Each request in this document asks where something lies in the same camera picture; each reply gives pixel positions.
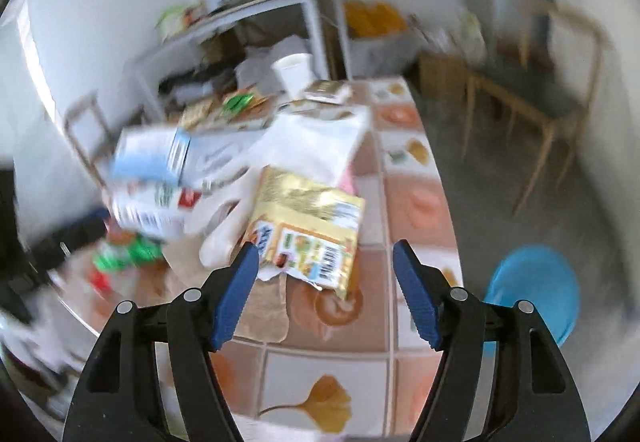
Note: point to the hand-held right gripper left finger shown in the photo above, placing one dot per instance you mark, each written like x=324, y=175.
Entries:
x=235, y=297

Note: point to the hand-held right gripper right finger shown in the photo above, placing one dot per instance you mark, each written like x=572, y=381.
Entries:
x=417, y=302

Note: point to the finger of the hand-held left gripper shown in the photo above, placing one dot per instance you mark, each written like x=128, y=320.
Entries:
x=70, y=239

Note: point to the green red snack packet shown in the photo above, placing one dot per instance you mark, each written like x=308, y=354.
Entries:
x=130, y=252

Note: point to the white carton red green label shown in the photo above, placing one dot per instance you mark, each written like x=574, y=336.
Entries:
x=145, y=212

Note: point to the gold snack packet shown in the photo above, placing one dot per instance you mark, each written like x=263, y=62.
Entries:
x=310, y=212

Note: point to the blue and white carton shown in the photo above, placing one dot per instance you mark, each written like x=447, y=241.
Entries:
x=150, y=155

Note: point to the blue mesh wastebasket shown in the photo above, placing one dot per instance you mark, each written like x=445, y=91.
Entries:
x=535, y=282

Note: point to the pink packet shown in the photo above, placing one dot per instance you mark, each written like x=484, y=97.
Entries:
x=348, y=184

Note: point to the white plastic bag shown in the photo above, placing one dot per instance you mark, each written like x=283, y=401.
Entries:
x=310, y=147

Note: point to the brown paper bag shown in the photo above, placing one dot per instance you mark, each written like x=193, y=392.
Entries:
x=260, y=317

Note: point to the wooden chair dark seat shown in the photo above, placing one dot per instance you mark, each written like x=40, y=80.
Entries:
x=525, y=87
x=80, y=105

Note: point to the yellow snack packet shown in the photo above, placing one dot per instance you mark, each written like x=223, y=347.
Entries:
x=197, y=111

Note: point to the green tea packet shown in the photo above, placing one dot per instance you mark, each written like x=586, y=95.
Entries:
x=237, y=103

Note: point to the small gold white box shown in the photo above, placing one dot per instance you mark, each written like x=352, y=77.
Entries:
x=327, y=91

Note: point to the brown cardboard box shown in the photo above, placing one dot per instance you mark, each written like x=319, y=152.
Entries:
x=440, y=72

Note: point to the white paper cup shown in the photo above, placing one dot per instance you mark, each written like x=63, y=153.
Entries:
x=292, y=72

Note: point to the white grey sack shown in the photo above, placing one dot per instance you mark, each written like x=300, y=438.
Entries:
x=260, y=62

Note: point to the green white food bag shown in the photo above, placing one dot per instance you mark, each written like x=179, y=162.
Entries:
x=172, y=20

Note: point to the grey woven sack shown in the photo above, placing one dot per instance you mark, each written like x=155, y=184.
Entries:
x=382, y=55

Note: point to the white green sack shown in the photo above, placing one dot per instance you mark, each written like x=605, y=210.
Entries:
x=472, y=35

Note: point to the yellow plastic bag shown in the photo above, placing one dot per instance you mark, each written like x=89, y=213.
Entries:
x=372, y=20

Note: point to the white side table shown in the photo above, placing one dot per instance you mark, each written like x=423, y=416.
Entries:
x=280, y=0

